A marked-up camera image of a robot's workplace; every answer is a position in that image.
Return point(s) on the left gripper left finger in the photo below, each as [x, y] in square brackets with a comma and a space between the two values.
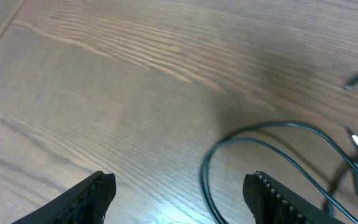
[85, 203]

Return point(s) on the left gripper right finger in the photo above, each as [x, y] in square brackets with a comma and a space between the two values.
[271, 202]

